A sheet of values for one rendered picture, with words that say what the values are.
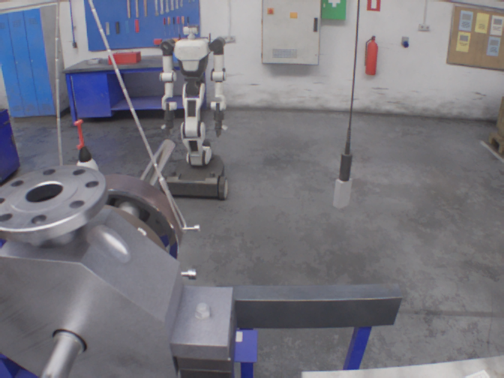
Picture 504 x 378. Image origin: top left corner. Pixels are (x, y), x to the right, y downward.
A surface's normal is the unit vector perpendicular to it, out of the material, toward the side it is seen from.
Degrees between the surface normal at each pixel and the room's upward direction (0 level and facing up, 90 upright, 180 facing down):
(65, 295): 90
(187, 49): 90
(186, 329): 0
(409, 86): 90
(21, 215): 0
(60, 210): 0
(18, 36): 90
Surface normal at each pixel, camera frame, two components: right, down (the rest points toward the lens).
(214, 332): 0.00, -0.88
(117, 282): 0.71, -0.61
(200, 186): -0.09, 0.48
